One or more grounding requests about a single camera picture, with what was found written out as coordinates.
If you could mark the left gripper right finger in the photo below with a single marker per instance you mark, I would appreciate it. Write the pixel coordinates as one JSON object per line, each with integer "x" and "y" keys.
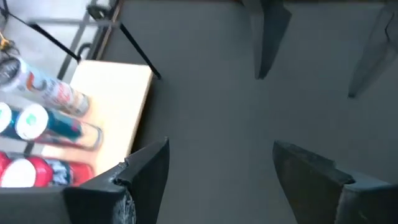
{"x": 317, "y": 193}

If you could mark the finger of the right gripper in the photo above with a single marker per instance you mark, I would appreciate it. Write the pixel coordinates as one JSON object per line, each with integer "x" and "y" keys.
{"x": 267, "y": 37}
{"x": 373, "y": 53}

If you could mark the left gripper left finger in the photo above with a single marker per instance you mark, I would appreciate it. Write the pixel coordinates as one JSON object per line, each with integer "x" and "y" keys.
{"x": 136, "y": 186}

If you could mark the orange Fanta can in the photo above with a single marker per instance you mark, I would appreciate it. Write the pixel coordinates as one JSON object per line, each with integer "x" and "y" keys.
{"x": 79, "y": 172}

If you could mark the blue can with white lid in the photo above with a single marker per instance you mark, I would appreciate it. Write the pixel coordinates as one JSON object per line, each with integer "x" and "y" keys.
{"x": 62, "y": 126}
{"x": 3, "y": 118}

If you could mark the silver Celsius Peach Vibe can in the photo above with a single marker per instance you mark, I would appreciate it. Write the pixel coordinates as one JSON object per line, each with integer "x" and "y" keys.
{"x": 53, "y": 90}

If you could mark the red can with white lid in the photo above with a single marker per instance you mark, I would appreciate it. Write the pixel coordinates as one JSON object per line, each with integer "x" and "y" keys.
{"x": 2, "y": 161}

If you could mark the wooden shelf board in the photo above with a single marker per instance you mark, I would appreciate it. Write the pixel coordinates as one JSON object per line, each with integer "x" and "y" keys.
{"x": 118, "y": 99}

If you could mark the black table mat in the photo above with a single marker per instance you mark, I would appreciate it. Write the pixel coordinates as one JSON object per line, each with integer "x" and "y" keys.
{"x": 217, "y": 109}

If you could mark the black metal shelf frame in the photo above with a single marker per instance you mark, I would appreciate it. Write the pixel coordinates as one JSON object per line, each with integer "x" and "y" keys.
{"x": 140, "y": 51}

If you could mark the black aluminium table frame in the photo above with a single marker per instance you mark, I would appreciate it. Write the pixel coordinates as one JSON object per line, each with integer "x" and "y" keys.
{"x": 102, "y": 37}

